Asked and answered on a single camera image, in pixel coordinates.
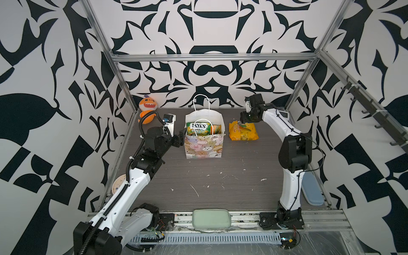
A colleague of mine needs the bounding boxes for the green Fox's candy packet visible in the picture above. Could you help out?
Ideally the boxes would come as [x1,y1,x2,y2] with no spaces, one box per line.
[187,122,222,136]

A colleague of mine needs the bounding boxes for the yellow snack packet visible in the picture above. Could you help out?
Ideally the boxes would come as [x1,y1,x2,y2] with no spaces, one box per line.
[228,121,259,141]

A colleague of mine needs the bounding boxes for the patterned paper gift bag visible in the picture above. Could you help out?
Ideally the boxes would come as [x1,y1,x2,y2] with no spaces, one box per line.
[184,99,225,159]

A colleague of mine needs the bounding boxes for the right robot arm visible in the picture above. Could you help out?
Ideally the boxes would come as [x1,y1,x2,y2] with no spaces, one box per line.
[240,98,313,229]

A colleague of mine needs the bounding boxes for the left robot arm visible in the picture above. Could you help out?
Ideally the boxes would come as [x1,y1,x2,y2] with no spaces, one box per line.
[73,114,186,255]

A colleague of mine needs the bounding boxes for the white digital clock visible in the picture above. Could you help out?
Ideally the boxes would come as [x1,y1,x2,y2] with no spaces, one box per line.
[278,109,290,119]

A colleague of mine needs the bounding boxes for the orange shark plush toy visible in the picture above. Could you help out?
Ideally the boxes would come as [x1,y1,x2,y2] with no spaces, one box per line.
[139,95,158,125]

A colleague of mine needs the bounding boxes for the green pouch case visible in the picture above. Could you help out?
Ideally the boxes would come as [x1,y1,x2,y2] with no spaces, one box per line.
[192,209,232,230]

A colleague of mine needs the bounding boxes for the blue pouch case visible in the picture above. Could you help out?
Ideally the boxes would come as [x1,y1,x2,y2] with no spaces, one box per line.
[302,172,325,206]

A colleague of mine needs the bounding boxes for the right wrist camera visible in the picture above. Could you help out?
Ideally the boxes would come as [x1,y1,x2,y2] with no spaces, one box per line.
[244,97,253,113]

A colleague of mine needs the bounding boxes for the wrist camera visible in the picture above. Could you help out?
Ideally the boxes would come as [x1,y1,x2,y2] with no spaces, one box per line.
[163,114,176,137]
[244,97,253,113]

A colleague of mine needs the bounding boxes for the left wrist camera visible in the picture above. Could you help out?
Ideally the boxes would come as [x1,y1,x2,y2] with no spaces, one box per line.
[163,114,176,137]

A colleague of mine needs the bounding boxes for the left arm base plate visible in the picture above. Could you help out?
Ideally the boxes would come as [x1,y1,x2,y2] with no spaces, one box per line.
[154,213,175,232]

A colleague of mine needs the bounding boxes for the white cable duct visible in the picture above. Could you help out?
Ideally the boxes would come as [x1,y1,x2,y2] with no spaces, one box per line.
[128,232,282,245]

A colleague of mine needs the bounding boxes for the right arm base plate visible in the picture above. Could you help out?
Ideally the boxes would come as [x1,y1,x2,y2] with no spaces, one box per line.
[259,210,305,230]

